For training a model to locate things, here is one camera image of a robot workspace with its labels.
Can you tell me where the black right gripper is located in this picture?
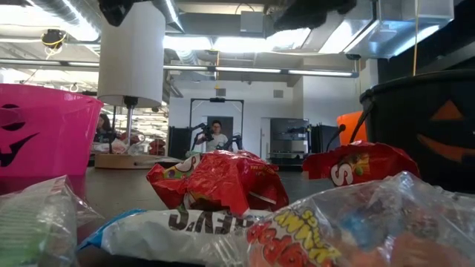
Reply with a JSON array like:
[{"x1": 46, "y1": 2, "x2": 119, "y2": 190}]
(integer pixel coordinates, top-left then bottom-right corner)
[{"x1": 265, "y1": 0, "x2": 357, "y2": 30}]

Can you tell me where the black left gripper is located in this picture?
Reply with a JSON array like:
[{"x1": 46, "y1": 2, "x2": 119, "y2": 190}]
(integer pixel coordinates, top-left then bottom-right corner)
[{"x1": 98, "y1": 0, "x2": 134, "y2": 27}]

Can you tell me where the small red Skittles packet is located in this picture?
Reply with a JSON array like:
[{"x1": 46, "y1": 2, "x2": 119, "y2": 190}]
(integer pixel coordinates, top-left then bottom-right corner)
[
  {"x1": 302, "y1": 140, "x2": 422, "y2": 187},
  {"x1": 145, "y1": 150, "x2": 289, "y2": 218}
]

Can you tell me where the black pumpkin bucket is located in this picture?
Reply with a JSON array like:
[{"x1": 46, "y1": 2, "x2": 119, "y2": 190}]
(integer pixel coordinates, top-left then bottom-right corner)
[{"x1": 358, "y1": 69, "x2": 475, "y2": 194}]

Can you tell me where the clear green candy bag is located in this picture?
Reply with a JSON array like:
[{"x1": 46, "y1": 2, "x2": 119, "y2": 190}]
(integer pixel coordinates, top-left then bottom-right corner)
[{"x1": 0, "y1": 174, "x2": 105, "y2": 267}]

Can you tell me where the white shade table lamp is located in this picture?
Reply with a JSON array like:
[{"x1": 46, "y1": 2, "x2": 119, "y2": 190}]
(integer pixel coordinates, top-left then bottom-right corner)
[{"x1": 95, "y1": 0, "x2": 167, "y2": 171}]

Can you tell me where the long ceiling light bar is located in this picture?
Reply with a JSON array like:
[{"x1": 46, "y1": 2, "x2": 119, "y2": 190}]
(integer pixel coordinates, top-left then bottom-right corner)
[{"x1": 163, "y1": 65, "x2": 360, "y2": 79}]

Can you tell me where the person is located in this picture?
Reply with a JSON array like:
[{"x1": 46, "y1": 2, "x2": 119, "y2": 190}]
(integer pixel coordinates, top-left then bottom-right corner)
[
  {"x1": 196, "y1": 119, "x2": 230, "y2": 153},
  {"x1": 94, "y1": 113, "x2": 116, "y2": 144}
]

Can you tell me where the orange pumpkin bucket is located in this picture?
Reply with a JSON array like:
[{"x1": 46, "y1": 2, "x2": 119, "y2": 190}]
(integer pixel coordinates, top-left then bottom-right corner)
[{"x1": 325, "y1": 111, "x2": 368, "y2": 153}]

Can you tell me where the black upright panel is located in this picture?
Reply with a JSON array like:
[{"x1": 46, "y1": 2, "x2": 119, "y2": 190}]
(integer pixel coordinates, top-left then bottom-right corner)
[
  {"x1": 310, "y1": 124, "x2": 341, "y2": 155},
  {"x1": 167, "y1": 125, "x2": 191, "y2": 160}
]

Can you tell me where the grey workstation rack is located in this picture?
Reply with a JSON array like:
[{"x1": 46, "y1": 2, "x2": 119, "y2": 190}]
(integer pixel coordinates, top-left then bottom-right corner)
[{"x1": 269, "y1": 117, "x2": 311, "y2": 166}]

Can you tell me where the clear plastic wrap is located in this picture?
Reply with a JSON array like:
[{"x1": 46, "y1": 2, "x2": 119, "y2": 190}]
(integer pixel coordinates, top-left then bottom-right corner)
[{"x1": 111, "y1": 131, "x2": 148, "y2": 155}]

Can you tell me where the pink pumpkin bucket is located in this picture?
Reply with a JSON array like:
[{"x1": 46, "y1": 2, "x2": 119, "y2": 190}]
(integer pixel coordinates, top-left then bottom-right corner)
[{"x1": 0, "y1": 83, "x2": 105, "y2": 177}]

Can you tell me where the clear Sour Patch bag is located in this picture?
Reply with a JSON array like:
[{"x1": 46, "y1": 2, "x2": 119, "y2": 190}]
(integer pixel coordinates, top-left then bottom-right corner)
[{"x1": 222, "y1": 170, "x2": 475, "y2": 267}]

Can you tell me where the white blue Hershey's bar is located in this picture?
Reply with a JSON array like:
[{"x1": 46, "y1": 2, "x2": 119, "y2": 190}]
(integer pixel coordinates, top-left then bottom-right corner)
[{"x1": 77, "y1": 208, "x2": 275, "y2": 265}]

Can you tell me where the yellow cable reel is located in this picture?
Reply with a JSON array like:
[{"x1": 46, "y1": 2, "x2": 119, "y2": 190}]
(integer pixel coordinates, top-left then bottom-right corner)
[{"x1": 39, "y1": 28, "x2": 68, "y2": 60}]

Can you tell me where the silver rectangular air duct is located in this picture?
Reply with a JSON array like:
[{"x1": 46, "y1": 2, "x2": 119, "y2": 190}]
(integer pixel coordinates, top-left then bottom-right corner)
[{"x1": 318, "y1": 0, "x2": 456, "y2": 60}]

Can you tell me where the yellow hanging rope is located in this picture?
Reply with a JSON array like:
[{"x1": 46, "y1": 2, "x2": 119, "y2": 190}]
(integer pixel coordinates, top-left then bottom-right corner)
[{"x1": 412, "y1": 0, "x2": 420, "y2": 77}]

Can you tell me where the black gantry frame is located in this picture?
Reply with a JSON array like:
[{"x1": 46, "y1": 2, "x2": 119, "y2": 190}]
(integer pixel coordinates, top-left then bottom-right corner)
[{"x1": 188, "y1": 97, "x2": 245, "y2": 151}]

